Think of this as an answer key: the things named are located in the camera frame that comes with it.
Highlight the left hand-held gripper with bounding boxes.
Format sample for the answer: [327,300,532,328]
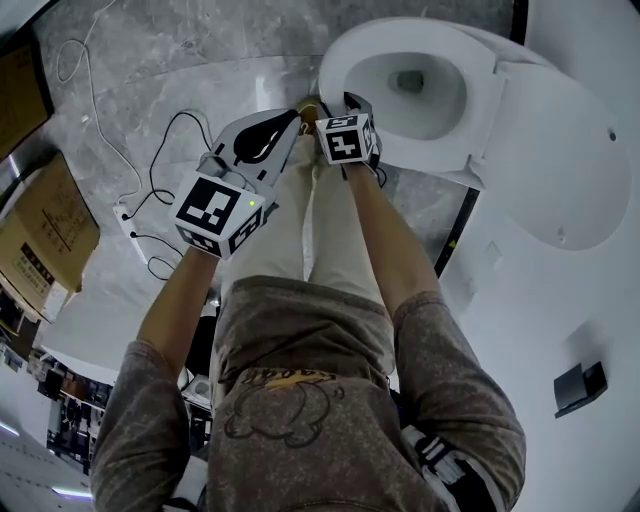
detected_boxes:
[168,107,303,262]

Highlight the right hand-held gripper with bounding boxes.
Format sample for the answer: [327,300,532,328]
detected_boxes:
[313,90,386,174]

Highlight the white plastic toilet lid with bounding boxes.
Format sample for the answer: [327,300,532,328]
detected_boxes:
[464,24,632,252]

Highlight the person's left forearm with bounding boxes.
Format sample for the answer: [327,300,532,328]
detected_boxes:
[135,243,224,362]

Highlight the person's right forearm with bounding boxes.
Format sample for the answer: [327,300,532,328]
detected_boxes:
[344,162,442,322]

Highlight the person's left olive shoe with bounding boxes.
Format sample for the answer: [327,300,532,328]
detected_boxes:
[294,96,322,137]

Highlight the beige trousers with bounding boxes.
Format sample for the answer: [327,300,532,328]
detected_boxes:
[219,132,394,309]

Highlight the white power strip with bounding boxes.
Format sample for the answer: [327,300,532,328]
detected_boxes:
[111,201,149,265]

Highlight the cardboard box with dark label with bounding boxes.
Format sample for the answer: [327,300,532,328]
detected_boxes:
[0,152,102,322]

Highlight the cardboard box with black stripes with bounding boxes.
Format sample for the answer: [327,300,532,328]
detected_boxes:
[0,29,56,162]

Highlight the grey printed t-shirt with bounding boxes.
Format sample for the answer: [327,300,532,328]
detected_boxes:
[89,274,529,512]

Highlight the dark cluttered shelving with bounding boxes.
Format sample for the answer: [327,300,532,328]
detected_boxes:
[0,344,117,476]

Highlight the black cable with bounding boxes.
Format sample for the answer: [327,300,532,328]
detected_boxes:
[128,110,212,222]
[128,231,184,282]

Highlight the white cable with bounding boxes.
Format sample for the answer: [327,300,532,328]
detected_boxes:
[54,0,147,209]

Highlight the black and white harness strap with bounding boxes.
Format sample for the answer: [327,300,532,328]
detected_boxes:
[163,453,209,512]
[398,422,502,512]

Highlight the black wall holder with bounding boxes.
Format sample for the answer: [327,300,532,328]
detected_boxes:
[553,360,609,420]

